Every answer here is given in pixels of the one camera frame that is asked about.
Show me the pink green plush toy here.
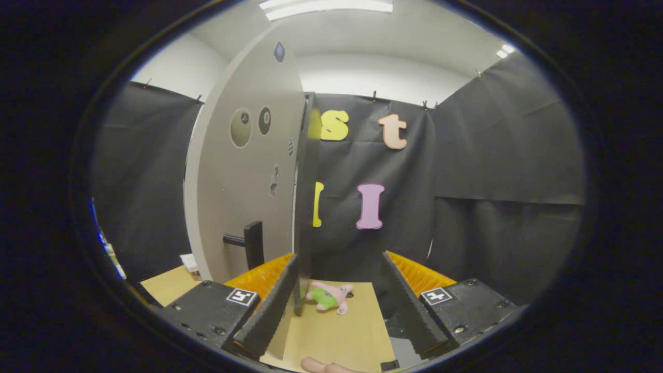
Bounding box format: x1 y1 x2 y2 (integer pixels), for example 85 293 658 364
305 281 355 315

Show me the black backdrop cloth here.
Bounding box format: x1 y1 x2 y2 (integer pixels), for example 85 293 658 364
93 52 588 307

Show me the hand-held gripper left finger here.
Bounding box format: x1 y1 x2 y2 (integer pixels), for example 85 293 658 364
150 252 301 362

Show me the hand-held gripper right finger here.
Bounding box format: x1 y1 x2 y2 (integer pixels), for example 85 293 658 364
380 250 530 361

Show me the long ceiling light panel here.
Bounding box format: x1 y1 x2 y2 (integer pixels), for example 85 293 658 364
259 0 394 22

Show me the colourful printed banner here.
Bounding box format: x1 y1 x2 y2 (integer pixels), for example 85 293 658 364
92 197 128 281

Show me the black door handle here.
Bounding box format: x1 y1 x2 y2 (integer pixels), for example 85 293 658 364
223 221 265 271

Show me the light grey shoe cabinet door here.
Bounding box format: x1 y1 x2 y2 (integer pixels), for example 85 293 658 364
183 26 307 284

